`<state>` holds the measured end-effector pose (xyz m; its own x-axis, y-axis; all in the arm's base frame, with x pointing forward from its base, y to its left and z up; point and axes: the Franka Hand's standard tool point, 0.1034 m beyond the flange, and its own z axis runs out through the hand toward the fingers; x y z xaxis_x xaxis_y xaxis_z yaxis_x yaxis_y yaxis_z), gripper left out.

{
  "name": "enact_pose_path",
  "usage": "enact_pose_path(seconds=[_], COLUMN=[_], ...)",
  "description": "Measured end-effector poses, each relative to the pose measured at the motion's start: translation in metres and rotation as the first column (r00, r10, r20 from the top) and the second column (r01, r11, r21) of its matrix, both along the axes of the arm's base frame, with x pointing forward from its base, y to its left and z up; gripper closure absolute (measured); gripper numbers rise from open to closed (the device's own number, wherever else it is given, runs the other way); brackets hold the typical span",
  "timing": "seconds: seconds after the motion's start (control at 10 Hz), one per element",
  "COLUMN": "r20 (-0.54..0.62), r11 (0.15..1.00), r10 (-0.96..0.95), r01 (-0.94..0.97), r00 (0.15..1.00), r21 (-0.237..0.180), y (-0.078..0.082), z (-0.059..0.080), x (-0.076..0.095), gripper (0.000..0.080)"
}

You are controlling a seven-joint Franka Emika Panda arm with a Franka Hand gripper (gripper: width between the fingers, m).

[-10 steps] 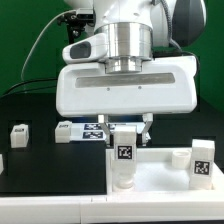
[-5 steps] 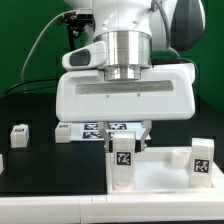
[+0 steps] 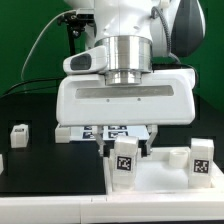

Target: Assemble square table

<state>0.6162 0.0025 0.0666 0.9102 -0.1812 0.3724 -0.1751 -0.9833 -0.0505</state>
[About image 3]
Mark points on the white right fence rail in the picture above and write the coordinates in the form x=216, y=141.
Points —
x=217, y=178

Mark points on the black camera on stand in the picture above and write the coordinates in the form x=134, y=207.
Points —
x=76, y=21

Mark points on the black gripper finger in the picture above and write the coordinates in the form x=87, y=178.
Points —
x=100, y=140
x=149, y=140

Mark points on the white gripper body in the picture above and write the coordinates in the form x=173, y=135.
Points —
x=163, y=98

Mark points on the white block at left edge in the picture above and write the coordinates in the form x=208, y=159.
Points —
x=1, y=164

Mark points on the white square table top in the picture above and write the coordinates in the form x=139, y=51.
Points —
x=165, y=170

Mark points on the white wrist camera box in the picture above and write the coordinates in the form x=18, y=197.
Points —
x=93, y=60

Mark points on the white front fence rail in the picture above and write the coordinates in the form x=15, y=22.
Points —
x=112, y=209

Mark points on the white fence rail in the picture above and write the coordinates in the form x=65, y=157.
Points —
x=217, y=178
x=112, y=209

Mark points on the white tag sheet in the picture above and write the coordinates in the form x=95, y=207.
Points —
x=109, y=132

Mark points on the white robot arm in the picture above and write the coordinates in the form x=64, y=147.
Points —
x=129, y=73

